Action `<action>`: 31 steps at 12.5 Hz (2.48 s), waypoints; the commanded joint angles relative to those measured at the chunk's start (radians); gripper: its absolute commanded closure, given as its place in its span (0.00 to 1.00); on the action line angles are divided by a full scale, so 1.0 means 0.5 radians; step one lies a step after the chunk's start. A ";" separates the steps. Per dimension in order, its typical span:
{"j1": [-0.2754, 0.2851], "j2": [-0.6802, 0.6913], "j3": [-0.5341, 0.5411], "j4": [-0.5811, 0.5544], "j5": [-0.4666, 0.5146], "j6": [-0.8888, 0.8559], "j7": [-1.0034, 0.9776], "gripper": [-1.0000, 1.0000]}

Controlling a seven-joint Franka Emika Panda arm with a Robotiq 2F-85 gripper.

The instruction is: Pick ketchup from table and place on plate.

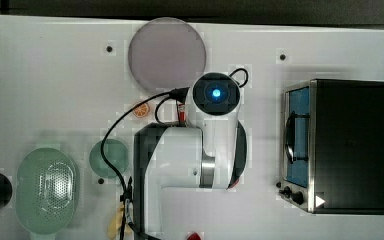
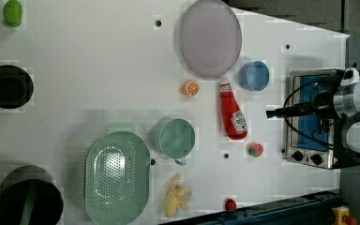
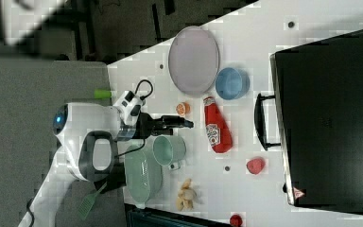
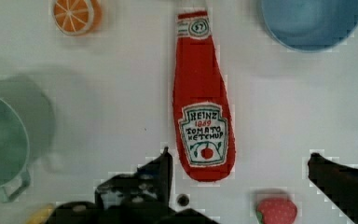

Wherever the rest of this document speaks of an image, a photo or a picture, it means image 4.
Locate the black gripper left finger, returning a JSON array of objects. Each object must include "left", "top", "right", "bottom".
[{"left": 94, "top": 147, "right": 173, "bottom": 210}]

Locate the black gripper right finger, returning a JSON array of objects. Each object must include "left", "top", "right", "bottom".
[{"left": 308, "top": 153, "right": 358, "bottom": 224}]

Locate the red plush ketchup bottle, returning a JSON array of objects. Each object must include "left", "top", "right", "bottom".
[{"left": 172, "top": 9, "right": 236, "bottom": 182}]

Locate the red strawberry toy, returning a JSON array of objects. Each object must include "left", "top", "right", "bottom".
[{"left": 256, "top": 198, "right": 297, "bottom": 224}]

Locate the yellow banana toy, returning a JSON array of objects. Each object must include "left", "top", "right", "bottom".
[{"left": 25, "top": 203, "right": 54, "bottom": 224}]

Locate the green mug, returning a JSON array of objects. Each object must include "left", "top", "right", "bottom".
[{"left": 0, "top": 74, "right": 57, "bottom": 203}]

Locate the blue bowl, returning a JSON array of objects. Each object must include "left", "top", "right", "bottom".
[{"left": 259, "top": 0, "right": 358, "bottom": 52}]

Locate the orange slice toy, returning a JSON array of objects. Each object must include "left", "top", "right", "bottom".
[{"left": 51, "top": 0, "right": 103, "bottom": 36}]

